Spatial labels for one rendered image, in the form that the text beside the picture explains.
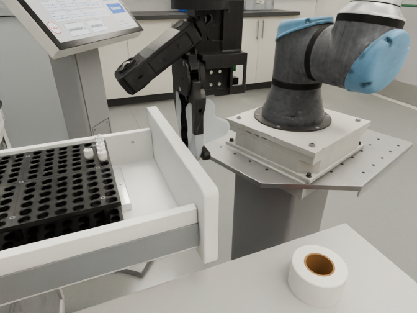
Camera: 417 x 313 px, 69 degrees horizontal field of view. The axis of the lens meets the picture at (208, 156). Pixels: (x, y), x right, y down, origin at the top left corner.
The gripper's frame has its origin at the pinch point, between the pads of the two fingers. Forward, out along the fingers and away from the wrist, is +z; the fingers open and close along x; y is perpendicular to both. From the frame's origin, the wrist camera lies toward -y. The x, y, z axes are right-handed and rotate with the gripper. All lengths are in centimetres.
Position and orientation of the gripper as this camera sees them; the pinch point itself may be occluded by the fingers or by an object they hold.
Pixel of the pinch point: (188, 148)
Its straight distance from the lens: 45.2
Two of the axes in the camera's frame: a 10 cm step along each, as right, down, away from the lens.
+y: 9.3, -1.8, 3.3
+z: -0.1, 8.8, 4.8
